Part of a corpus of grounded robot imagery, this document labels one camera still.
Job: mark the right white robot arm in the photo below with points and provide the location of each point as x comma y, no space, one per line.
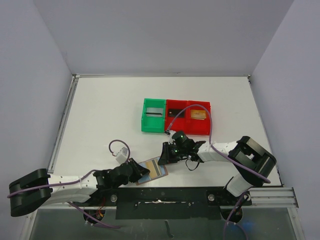
253,163

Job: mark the silver credit card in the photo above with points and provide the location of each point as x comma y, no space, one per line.
156,112

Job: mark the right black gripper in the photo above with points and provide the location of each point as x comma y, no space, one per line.
169,152

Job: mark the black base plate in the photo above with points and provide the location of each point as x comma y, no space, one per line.
168,203

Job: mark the aluminium frame rail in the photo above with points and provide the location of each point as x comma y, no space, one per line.
273,197

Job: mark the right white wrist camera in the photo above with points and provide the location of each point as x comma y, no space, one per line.
170,134

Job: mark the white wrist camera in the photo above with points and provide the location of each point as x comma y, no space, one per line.
122,155
170,134

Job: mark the gold credit card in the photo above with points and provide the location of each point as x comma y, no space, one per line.
154,170
198,114

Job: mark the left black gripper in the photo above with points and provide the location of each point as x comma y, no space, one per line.
135,172

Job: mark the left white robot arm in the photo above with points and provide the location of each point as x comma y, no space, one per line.
40,188

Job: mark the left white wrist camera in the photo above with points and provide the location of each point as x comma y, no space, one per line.
122,155

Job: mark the green plastic bin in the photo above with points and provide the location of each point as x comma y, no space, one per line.
152,124

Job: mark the dark grey credit card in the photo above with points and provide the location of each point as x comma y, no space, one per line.
173,112

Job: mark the middle red plastic bin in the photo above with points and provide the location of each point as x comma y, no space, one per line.
180,123

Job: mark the brown leather card holder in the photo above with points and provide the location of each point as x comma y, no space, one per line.
146,178

